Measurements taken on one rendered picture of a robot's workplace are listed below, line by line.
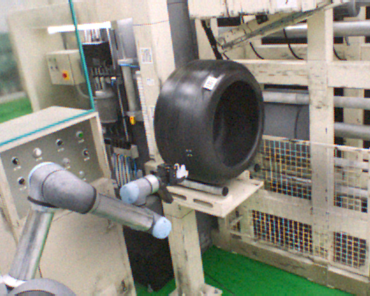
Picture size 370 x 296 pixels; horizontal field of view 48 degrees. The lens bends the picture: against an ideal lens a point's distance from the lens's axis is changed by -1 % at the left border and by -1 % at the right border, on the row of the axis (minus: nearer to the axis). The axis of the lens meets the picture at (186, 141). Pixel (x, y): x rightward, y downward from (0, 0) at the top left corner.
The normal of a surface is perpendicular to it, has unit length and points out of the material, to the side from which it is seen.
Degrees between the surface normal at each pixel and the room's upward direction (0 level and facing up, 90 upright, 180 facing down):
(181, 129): 79
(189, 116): 67
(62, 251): 90
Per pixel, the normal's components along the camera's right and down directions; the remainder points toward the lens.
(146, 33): -0.63, 0.34
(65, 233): 0.76, 0.13
